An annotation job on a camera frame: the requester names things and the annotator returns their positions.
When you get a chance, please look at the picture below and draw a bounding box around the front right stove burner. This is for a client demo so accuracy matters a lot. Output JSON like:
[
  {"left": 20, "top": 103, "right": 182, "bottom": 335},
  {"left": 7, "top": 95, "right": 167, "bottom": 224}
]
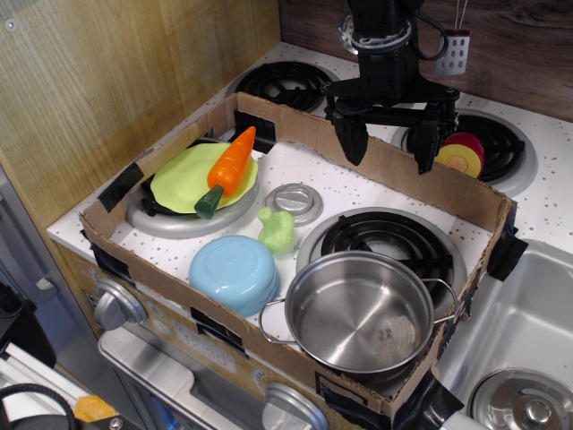
[{"left": 295, "top": 207, "right": 466, "bottom": 316}]

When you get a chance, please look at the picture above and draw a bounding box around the small silver centre burner cap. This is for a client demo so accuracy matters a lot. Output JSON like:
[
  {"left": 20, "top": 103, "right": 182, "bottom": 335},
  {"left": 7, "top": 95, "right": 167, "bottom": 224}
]
[{"left": 265, "top": 183, "right": 323, "bottom": 227}]

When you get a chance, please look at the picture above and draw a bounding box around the silver stove knob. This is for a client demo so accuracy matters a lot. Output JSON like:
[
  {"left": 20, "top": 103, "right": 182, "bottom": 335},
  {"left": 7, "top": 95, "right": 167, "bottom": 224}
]
[
  {"left": 261, "top": 383, "right": 329, "bottom": 430},
  {"left": 94, "top": 278, "right": 148, "bottom": 331}
]

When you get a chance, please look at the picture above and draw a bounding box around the metal slotted spatula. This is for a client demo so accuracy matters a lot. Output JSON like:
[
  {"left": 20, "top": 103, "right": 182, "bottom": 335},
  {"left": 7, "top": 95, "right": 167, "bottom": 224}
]
[{"left": 432, "top": 1, "right": 471, "bottom": 78}]

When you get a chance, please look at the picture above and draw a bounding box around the light green plastic plate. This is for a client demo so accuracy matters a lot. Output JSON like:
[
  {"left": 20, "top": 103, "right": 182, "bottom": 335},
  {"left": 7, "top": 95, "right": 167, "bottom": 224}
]
[{"left": 150, "top": 142, "right": 260, "bottom": 215}]

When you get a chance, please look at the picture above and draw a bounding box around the left silver stove knob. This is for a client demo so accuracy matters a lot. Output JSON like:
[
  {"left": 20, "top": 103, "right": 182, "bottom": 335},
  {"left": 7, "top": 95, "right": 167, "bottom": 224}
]
[{"left": 94, "top": 278, "right": 148, "bottom": 331}]

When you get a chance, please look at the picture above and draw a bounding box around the right silver stove knob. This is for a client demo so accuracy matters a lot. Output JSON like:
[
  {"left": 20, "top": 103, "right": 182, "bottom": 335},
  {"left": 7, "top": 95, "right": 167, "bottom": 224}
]
[{"left": 261, "top": 383, "right": 329, "bottom": 430}]

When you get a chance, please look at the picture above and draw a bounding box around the stainless steel pot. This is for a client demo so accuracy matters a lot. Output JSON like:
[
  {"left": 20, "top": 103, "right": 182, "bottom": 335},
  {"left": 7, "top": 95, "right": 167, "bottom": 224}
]
[{"left": 281, "top": 251, "right": 459, "bottom": 378}]

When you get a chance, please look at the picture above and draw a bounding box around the red yellow toy fruit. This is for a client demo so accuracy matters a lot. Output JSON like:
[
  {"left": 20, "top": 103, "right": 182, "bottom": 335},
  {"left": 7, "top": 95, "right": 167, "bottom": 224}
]
[{"left": 435, "top": 132, "right": 485, "bottom": 178}]

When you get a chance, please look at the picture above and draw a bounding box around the silver sink drain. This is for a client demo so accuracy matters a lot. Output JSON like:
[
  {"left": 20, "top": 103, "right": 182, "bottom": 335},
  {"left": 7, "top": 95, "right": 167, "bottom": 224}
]
[{"left": 467, "top": 368, "right": 572, "bottom": 429}]

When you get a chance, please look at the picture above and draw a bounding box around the front left stove burner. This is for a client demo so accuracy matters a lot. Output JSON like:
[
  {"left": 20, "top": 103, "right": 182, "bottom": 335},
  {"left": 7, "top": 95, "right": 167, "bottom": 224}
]
[{"left": 126, "top": 138, "right": 259, "bottom": 239}]

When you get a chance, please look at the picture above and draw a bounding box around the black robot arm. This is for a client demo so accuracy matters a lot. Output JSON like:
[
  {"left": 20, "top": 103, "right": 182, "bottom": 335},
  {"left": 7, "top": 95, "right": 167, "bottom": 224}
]
[{"left": 321, "top": 1, "right": 460, "bottom": 174}]

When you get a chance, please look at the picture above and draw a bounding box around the silver oven door handle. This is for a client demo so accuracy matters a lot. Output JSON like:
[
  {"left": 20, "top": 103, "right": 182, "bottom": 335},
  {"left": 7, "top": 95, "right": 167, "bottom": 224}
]
[{"left": 98, "top": 328, "right": 263, "bottom": 429}]

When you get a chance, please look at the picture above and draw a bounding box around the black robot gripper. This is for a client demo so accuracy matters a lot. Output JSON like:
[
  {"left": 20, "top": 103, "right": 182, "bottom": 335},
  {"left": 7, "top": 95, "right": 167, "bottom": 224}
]
[{"left": 321, "top": 44, "right": 460, "bottom": 175}]

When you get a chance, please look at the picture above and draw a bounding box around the light blue plastic bowl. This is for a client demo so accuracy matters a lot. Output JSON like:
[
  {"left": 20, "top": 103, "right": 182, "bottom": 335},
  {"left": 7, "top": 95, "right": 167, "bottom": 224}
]
[{"left": 188, "top": 235, "right": 279, "bottom": 317}]

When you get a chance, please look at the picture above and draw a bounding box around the back left stove burner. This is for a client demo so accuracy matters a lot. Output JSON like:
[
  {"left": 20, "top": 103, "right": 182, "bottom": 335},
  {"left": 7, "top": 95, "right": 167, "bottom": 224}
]
[{"left": 227, "top": 61, "right": 338, "bottom": 116}]

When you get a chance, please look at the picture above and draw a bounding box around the back right stove burner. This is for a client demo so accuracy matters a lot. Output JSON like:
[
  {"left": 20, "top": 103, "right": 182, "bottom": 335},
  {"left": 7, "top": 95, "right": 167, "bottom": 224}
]
[{"left": 389, "top": 107, "right": 539, "bottom": 198}]

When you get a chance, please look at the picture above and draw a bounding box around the black cable loop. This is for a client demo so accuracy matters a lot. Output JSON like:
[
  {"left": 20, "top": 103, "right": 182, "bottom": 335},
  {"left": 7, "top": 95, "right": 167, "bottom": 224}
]
[{"left": 0, "top": 383, "right": 77, "bottom": 430}]

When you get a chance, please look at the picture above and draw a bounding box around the orange toy carrot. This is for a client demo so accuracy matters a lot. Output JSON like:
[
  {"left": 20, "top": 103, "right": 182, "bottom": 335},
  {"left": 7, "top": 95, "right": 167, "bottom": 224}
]
[{"left": 194, "top": 126, "right": 256, "bottom": 219}]

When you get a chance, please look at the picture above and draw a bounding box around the green toy broccoli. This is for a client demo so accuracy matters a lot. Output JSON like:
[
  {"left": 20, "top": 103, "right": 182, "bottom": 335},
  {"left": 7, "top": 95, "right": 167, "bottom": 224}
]
[{"left": 258, "top": 207, "right": 295, "bottom": 254}]

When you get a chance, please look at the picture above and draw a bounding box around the stove burner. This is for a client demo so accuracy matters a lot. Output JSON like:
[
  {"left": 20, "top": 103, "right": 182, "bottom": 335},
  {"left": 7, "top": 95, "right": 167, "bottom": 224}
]
[
  {"left": 126, "top": 138, "right": 259, "bottom": 239},
  {"left": 389, "top": 107, "right": 539, "bottom": 198},
  {"left": 295, "top": 207, "right": 466, "bottom": 316},
  {"left": 227, "top": 61, "right": 338, "bottom": 116}
]

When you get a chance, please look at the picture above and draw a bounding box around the steel toy sink basin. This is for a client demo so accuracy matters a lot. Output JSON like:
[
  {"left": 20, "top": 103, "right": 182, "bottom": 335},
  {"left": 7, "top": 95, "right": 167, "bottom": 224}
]
[{"left": 437, "top": 241, "right": 572, "bottom": 429}]

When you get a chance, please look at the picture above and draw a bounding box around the orange yellow cloth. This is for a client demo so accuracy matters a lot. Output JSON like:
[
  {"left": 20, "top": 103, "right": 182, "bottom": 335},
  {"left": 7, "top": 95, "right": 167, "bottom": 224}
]
[{"left": 73, "top": 395, "right": 117, "bottom": 423}]

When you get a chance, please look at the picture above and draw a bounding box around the brown cardboard fence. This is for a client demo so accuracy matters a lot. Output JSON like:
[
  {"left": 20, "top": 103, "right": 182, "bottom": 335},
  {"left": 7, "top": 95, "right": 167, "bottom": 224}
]
[{"left": 80, "top": 91, "right": 529, "bottom": 430}]

